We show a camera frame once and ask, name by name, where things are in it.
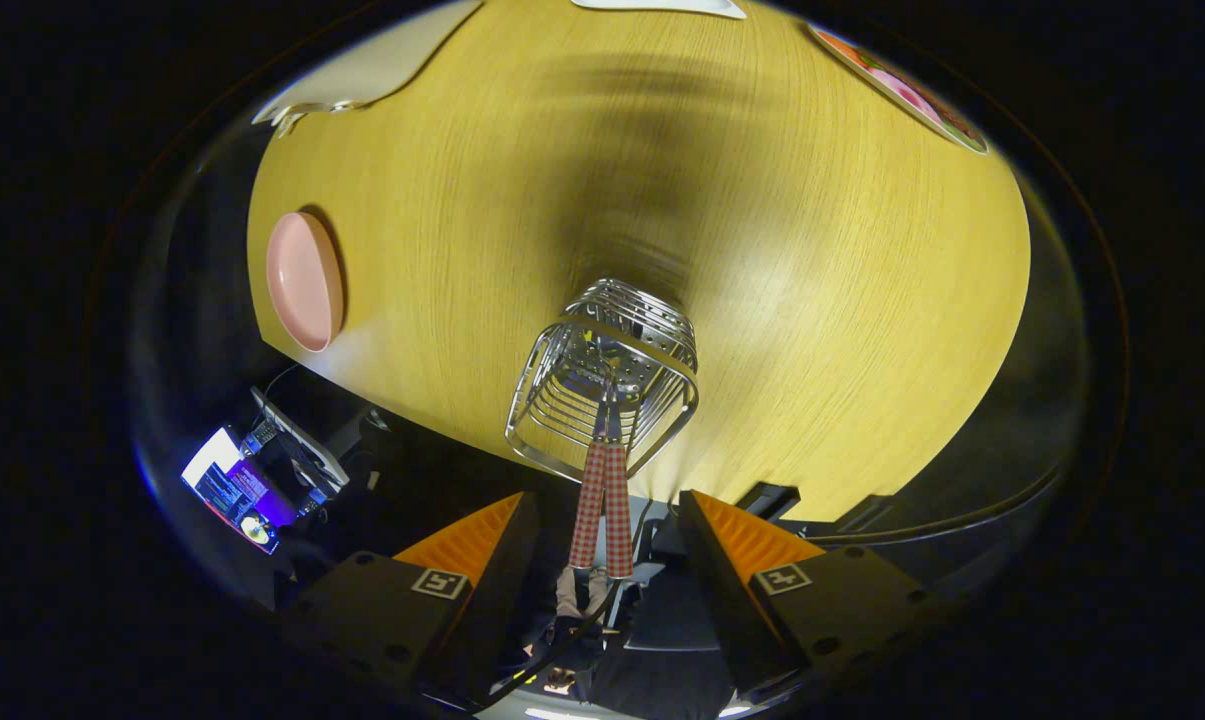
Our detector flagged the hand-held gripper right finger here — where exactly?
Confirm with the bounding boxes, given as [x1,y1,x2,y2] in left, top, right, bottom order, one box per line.
[676,488,941,703]

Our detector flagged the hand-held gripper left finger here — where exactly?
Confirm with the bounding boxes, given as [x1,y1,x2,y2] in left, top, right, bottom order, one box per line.
[282,490,543,706]

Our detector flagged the fork with checkered handle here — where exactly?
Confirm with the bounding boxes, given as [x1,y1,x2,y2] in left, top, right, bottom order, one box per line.
[568,385,609,569]

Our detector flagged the spoon with checkered handle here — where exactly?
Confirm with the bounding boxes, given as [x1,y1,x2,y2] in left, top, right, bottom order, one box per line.
[602,395,636,579]

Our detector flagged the person's legs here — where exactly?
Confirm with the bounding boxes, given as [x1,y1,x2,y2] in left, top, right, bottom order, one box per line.
[552,565,615,646]

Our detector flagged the open laptop with lit screen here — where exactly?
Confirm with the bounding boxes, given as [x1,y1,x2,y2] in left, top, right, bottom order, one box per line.
[181,427,298,556]

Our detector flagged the pink round plate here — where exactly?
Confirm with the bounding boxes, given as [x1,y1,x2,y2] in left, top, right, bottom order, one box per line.
[266,211,345,353]

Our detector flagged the oval plate with food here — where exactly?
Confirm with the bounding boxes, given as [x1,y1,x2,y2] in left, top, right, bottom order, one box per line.
[807,22,991,156]

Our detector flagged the pink radish slice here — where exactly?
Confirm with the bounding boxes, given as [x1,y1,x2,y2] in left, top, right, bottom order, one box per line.
[867,65,948,126]

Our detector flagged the white toaster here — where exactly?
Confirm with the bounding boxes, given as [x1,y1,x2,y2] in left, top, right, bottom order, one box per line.
[252,0,483,136]

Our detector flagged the orange tomato slice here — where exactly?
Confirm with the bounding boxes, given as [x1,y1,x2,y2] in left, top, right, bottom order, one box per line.
[817,28,871,69]

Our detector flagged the white square coaster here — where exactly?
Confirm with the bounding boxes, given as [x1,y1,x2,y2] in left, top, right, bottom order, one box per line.
[572,0,748,21]

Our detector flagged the black cable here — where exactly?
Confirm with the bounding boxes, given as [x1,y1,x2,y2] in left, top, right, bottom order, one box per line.
[477,578,623,709]

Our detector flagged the black table bracket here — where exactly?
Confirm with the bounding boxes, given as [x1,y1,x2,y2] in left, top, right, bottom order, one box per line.
[737,483,801,521]
[842,495,895,531]

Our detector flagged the metal wire cutlery basket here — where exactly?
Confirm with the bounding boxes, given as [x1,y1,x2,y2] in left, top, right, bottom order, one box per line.
[505,278,701,483]

